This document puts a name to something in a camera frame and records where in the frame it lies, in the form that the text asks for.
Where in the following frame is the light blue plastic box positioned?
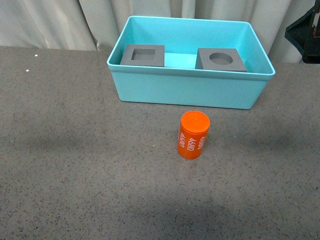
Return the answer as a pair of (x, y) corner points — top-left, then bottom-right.
(107, 16), (275, 110)

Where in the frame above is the gray block with square hole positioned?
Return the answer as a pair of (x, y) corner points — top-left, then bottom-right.
(120, 44), (165, 67)

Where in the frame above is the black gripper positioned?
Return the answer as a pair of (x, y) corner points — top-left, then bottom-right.
(285, 0), (320, 63)

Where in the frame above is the gray block with round hole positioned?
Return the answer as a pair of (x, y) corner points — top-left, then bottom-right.
(195, 48), (247, 72)

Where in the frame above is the white curtain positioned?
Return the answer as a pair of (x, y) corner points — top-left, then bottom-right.
(0, 0), (315, 63)

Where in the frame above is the orange cylinder with white numbers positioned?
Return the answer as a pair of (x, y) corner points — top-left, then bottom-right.
(177, 110), (210, 160)

